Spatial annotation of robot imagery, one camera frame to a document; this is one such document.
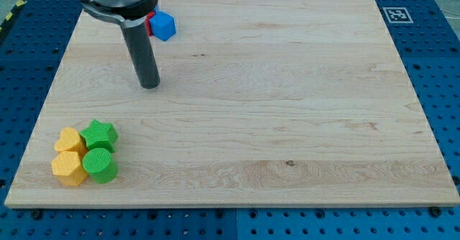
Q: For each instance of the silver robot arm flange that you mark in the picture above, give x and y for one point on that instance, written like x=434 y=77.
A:
x=125 y=13

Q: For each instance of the green star block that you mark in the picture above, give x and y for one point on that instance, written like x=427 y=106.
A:
x=100 y=135

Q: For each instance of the wooden board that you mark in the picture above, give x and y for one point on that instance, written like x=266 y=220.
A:
x=262 y=103

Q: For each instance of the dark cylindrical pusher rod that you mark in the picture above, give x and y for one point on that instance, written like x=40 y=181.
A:
x=141 y=53

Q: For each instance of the blue cube block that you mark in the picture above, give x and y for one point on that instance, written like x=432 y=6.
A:
x=163 y=25

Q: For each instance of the yellow heart block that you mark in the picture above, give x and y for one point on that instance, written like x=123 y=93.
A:
x=71 y=141

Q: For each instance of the white fiducial marker tag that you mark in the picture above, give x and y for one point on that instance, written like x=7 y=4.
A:
x=397 y=15

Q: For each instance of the red star block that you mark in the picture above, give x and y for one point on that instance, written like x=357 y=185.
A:
x=147 y=23

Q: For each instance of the green cylinder block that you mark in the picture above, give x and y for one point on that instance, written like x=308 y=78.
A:
x=100 y=165

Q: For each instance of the yellow pentagon block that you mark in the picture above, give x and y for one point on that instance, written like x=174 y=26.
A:
x=67 y=168

